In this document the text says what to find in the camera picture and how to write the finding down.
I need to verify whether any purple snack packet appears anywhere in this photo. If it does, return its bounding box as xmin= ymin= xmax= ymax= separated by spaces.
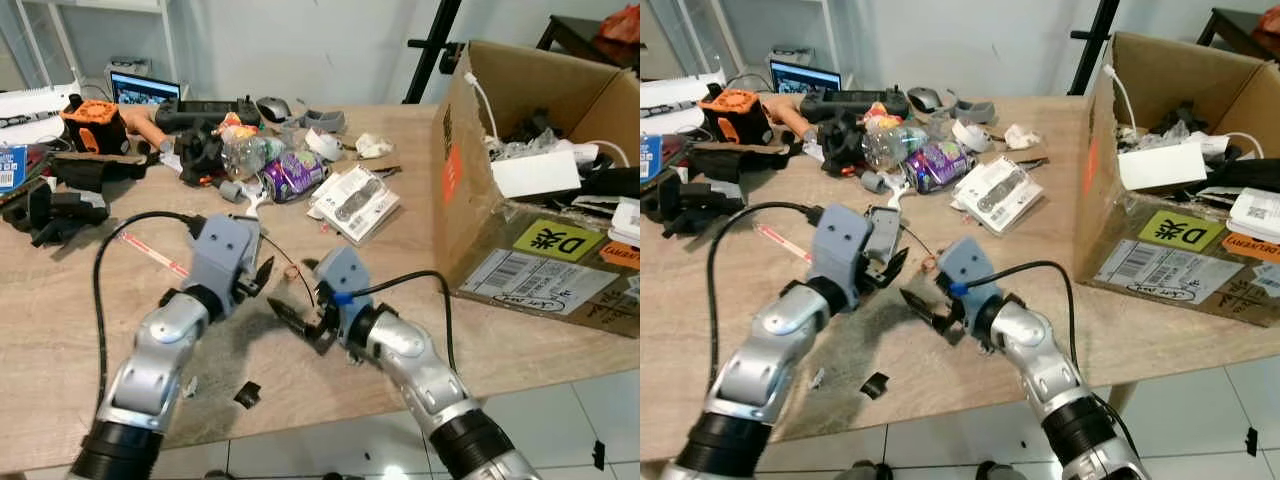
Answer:
xmin=905 ymin=140 xmax=973 ymax=194
xmin=262 ymin=150 xmax=329 ymax=204

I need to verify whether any clear crushed plastic bottle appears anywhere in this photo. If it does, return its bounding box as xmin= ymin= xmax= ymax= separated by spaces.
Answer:
xmin=220 ymin=125 xmax=291 ymax=181
xmin=865 ymin=118 xmax=931 ymax=171

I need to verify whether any red and white straw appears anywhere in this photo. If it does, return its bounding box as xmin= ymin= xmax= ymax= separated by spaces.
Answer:
xmin=118 ymin=232 xmax=189 ymax=279
xmin=755 ymin=222 xmax=813 ymax=263

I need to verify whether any black motor part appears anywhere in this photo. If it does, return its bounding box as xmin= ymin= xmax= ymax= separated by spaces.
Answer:
xmin=815 ymin=110 xmax=871 ymax=177
xmin=175 ymin=120 xmax=231 ymax=187

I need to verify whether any white blister pack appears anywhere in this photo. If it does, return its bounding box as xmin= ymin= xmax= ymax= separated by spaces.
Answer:
xmin=308 ymin=165 xmax=401 ymax=246
xmin=952 ymin=157 xmax=1043 ymax=236

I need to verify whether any black handheld controller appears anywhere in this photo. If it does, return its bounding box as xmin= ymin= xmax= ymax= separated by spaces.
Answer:
xmin=155 ymin=98 xmax=263 ymax=133
xmin=800 ymin=89 xmax=911 ymax=123

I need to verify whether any orange and black device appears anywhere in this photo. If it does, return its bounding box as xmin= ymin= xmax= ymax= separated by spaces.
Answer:
xmin=700 ymin=86 xmax=771 ymax=146
xmin=60 ymin=95 xmax=131 ymax=156

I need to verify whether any large brown cardboard box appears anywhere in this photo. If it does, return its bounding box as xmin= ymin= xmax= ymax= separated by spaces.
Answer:
xmin=432 ymin=40 xmax=641 ymax=339
xmin=1073 ymin=32 xmax=1280 ymax=329

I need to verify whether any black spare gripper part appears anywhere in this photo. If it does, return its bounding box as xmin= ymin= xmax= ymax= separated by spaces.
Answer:
xmin=645 ymin=170 xmax=746 ymax=237
xmin=0 ymin=185 xmax=111 ymax=247

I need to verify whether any white power strip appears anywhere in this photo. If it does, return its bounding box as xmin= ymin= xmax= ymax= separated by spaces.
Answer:
xmin=640 ymin=73 xmax=726 ymax=113
xmin=0 ymin=85 xmax=81 ymax=131

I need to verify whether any white labelled packet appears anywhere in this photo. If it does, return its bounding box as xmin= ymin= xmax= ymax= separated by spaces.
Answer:
xmin=1228 ymin=188 xmax=1280 ymax=241
xmin=610 ymin=198 xmax=641 ymax=247

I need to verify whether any plain white carton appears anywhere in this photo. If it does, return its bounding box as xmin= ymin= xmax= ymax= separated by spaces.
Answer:
xmin=1117 ymin=142 xmax=1209 ymax=193
xmin=490 ymin=150 xmax=583 ymax=199

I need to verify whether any black metal stand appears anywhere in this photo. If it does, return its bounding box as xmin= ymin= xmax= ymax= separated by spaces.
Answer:
xmin=1068 ymin=0 xmax=1121 ymax=97
xmin=403 ymin=0 xmax=466 ymax=106

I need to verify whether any dark wooden table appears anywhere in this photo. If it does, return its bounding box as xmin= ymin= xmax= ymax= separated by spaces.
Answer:
xmin=1197 ymin=8 xmax=1280 ymax=61
xmin=537 ymin=15 xmax=641 ymax=69

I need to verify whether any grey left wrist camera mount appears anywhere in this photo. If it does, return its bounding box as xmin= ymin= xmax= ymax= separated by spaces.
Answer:
xmin=185 ymin=213 xmax=263 ymax=311
xmin=808 ymin=205 xmax=871 ymax=311

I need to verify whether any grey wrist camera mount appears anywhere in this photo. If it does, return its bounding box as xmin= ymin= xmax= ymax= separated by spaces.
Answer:
xmin=935 ymin=237 xmax=1001 ymax=331
xmin=313 ymin=247 xmax=373 ymax=336
xmin=185 ymin=213 xmax=263 ymax=311
xmin=808 ymin=205 xmax=871 ymax=311

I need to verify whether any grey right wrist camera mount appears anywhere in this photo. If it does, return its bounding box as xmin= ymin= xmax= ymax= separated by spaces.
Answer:
xmin=313 ymin=247 xmax=373 ymax=336
xmin=935 ymin=237 xmax=1001 ymax=331

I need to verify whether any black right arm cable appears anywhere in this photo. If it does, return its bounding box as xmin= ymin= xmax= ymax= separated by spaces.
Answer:
xmin=345 ymin=271 xmax=457 ymax=376
xmin=958 ymin=260 xmax=1141 ymax=461

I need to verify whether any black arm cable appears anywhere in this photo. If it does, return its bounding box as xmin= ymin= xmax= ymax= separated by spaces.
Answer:
xmin=705 ymin=201 xmax=823 ymax=396
xmin=92 ymin=211 xmax=207 ymax=401
xmin=958 ymin=260 xmax=1141 ymax=461
xmin=345 ymin=271 xmax=457 ymax=376

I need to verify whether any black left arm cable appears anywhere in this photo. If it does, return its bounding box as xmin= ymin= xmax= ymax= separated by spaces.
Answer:
xmin=705 ymin=201 xmax=823 ymax=396
xmin=92 ymin=211 xmax=207 ymax=401

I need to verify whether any tan rubber handle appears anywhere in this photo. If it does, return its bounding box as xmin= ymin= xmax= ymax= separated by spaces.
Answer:
xmin=765 ymin=95 xmax=807 ymax=131
xmin=120 ymin=105 xmax=163 ymax=141

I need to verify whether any black flat bracket part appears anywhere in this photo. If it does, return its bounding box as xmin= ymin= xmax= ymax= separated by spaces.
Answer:
xmin=48 ymin=150 xmax=151 ymax=193
xmin=690 ymin=140 xmax=791 ymax=181

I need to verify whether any white shelf frame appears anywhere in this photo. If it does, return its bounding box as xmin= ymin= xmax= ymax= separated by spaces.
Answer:
xmin=18 ymin=0 xmax=177 ymax=89
xmin=700 ymin=0 xmax=833 ymax=73

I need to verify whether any white cable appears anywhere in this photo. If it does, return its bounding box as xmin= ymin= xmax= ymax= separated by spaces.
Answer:
xmin=1103 ymin=65 xmax=1141 ymax=133
xmin=465 ymin=70 xmax=501 ymax=143

